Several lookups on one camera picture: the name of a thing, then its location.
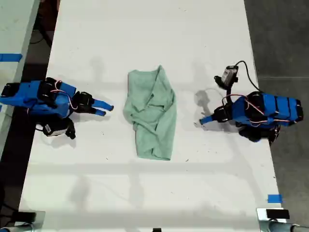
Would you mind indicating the pale green t-shirt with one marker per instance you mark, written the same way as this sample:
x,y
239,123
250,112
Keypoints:
x,y
154,116

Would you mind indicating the long blue tape strip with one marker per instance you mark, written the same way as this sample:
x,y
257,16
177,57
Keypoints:
x,y
10,57

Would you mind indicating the arm's black camera stalk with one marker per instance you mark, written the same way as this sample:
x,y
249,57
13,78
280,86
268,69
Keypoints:
x,y
228,90
71,129

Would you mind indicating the arm's camera box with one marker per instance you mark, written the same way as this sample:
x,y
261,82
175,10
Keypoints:
x,y
54,130
229,73

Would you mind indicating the grey metal tube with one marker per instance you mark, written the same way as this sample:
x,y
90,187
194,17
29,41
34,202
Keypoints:
x,y
282,227
14,228

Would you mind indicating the short blue tape strip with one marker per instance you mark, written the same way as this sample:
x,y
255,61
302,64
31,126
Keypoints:
x,y
274,198

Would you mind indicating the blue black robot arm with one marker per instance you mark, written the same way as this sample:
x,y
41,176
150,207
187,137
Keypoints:
x,y
272,108
29,96

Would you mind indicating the small black box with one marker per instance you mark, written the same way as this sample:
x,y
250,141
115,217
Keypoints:
x,y
24,216
277,214

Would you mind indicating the small black clamp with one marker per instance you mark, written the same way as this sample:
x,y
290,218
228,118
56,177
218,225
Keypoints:
x,y
157,229

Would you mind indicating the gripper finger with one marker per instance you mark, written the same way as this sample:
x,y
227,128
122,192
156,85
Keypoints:
x,y
99,111
208,121
210,117
103,104

